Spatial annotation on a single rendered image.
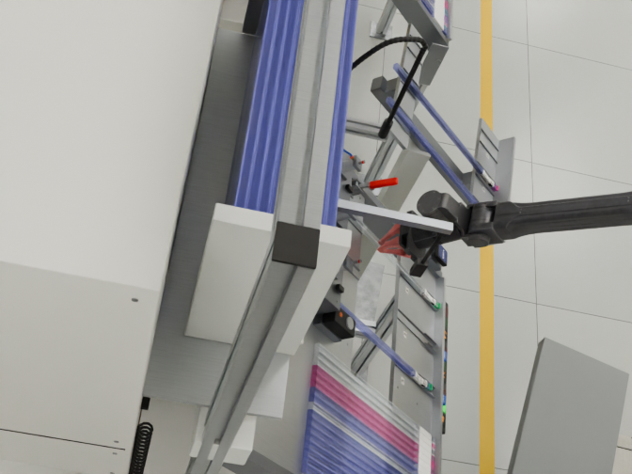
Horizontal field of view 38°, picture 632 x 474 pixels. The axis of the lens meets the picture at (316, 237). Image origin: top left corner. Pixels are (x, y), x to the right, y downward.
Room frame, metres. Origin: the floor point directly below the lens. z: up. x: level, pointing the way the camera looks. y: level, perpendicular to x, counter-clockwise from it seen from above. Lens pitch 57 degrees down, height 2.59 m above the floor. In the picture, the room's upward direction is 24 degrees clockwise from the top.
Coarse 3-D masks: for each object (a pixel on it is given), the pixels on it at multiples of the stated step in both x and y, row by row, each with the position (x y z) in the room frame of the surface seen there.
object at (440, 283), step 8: (440, 280) 1.23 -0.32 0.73; (440, 288) 1.21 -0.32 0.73; (440, 296) 1.19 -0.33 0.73; (440, 304) 1.17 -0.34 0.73; (440, 312) 1.15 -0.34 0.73; (440, 320) 1.13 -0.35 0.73; (440, 328) 1.11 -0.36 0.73; (440, 336) 1.09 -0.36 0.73; (440, 344) 1.07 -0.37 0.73; (440, 352) 1.05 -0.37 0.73; (440, 360) 1.03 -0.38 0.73; (440, 368) 1.01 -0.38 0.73; (440, 376) 0.99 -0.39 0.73; (440, 384) 0.97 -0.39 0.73; (440, 392) 0.95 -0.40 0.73; (432, 400) 0.94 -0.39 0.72; (440, 400) 0.94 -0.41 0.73; (432, 408) 0.92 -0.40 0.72; (440, 408) 0.92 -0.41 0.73; (432, 416) 0.90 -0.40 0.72; (440, 416) 0.90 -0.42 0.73; (432, 424) 0.88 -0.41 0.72; (440, 424) 0.88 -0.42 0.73; (432, 432) 0.86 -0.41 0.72; (440, 432) 0.87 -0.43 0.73; (440, 440) 0.85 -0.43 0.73; (440, 448) 0.83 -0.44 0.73; (440, 456) 0.81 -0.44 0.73; (440, 464) 0.80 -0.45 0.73; (440, 472) 0.78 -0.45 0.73
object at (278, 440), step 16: (352, 224) 1.08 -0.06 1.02; (352, 240) 1.05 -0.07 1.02; (352, 256) 1.01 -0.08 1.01; (352, 288) 0.95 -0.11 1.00; (352, 304) 0.92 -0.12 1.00; (304, 336) 0.75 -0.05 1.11; (320, 336) 0.78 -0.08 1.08; (304, 352) 0.72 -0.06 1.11; (336, 352) 0.79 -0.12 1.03; (304, 368) 0.70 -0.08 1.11; (288, 384) 0.64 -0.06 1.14; (304, 384) 0.67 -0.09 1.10; (288, 400) 0.62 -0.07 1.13; (304, 400) 0.65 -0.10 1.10; (288, 416) 0.59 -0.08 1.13; (304, 416) 0.62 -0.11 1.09; (256, 432) 0.52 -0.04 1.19; (272, 432) 0.55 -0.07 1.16; (288, 432) 0.57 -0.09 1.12; (304, 432) 0.60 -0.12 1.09; (256, 448) 0.50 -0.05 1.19; (272, 448) 0.52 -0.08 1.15; (288, 448) 0.55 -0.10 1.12; (288, 464) 0.52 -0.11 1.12
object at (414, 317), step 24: (408, 264) 1.17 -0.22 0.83; (408, 288) 1.12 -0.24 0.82; (432, 288) 1.20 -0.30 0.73; (408, 312) 1.06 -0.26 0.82; (432, 312) 1.14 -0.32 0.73; (408, 336) 1.01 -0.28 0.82; (432, 336) 1.08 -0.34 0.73; (408, 360) 0.95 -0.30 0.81; (432, 360) 1.03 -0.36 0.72; (408, 384) 0.90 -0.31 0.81; (408, 408) 0.85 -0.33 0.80
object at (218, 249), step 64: (256, 0) 1.10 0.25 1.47; (320, 0) 0.72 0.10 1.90; (320, 64) 0.64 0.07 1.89; (320, 128) 0.56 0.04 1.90; (192, 192) 0.76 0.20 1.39; (320, 192) 0.49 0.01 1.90; (192, 256) 0.66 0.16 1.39; (256, 256) 0.55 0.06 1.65; (320, 256) 0.57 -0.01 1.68; (192, 320) 0.53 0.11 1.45; (192, 384) 0.47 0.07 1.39
